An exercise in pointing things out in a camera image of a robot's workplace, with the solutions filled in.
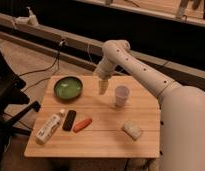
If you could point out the orange carrot toy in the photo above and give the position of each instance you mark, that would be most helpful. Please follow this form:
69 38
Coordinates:
82 124

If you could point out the green ceramic bowl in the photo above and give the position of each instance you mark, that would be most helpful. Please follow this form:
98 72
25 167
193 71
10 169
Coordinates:
68 88

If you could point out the black rectangular object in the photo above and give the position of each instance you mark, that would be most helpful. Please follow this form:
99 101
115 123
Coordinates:
69 120

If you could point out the white bottle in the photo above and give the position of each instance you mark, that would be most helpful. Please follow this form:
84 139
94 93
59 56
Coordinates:
49 127

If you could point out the wooden table board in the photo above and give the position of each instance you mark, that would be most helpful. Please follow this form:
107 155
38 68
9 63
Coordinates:
104 137

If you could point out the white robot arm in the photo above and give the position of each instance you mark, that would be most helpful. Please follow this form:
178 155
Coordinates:
182 133

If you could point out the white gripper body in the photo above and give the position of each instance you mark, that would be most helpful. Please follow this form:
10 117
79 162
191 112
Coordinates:
104 69

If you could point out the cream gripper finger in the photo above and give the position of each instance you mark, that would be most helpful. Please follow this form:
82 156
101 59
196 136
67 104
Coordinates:
103 85

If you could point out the black office chair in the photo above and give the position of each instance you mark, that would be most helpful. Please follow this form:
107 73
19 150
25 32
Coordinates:
10 93

